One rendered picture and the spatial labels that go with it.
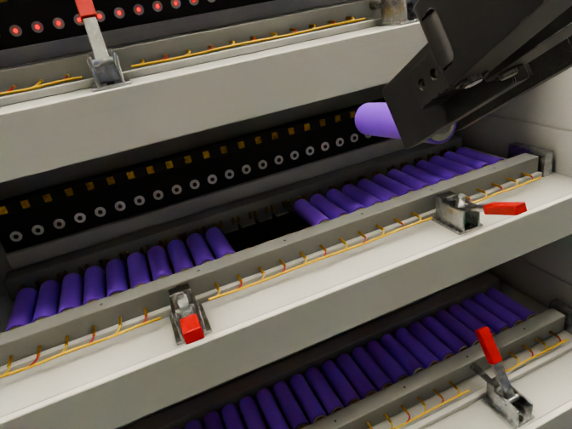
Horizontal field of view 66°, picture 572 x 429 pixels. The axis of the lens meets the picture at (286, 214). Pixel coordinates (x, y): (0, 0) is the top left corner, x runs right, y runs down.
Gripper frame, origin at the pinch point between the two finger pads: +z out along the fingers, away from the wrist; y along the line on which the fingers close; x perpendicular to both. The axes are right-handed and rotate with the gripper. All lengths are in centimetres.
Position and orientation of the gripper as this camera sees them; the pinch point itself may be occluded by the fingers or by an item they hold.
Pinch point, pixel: (467, 76)
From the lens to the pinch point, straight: 19.1
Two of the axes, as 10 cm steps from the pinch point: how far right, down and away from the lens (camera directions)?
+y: -9.1, 3.5, -2.3
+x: 3.7, 9.3, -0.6
